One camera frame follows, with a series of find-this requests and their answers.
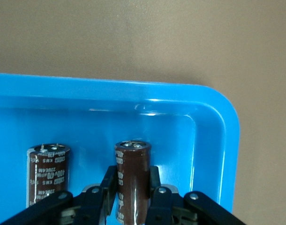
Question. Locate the blue plastic tray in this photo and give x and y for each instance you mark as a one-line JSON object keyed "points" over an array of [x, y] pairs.
{"points": [[63, 117]]}

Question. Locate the long brown electrolytic capacitor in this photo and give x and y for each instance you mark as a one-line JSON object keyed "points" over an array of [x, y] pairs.
{"points": [[133, 175]]}

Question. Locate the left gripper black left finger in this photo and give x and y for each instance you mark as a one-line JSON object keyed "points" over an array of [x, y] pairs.
{"points": [[86, 206]]}

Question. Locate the brown table mat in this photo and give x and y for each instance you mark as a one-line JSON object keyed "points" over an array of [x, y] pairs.
{"points": [[133, 35]]}

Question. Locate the black terminal block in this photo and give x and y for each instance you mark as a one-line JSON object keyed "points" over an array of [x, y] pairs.
{"points": [[49, 173]]}

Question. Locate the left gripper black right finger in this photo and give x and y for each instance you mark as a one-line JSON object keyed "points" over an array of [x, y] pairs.
{"points": [[175, 208]]}

